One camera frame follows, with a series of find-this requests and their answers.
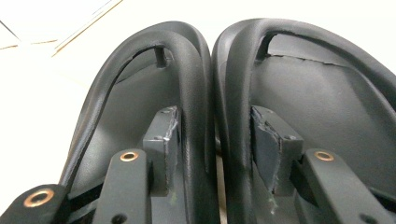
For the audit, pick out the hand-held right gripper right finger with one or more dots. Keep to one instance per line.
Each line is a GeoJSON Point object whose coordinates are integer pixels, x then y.
{"type": "Point", "coordinates": [274, 155]}

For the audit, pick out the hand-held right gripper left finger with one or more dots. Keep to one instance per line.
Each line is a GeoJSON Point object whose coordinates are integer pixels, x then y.
{"type": "Point", "coordinates": [163, 155]}

